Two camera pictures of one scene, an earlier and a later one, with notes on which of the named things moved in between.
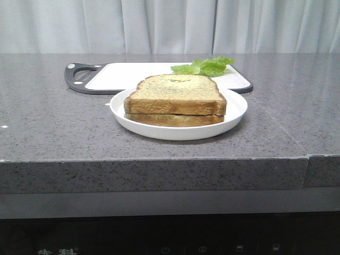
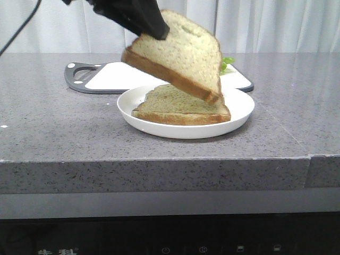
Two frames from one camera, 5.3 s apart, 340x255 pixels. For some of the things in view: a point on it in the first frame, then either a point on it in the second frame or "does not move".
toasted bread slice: x=176 y=94 -> x=189 y=56
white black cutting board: x=110 y=78 does not move
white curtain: x=169 y=26 does not move
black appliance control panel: x=255 y=234 does not move
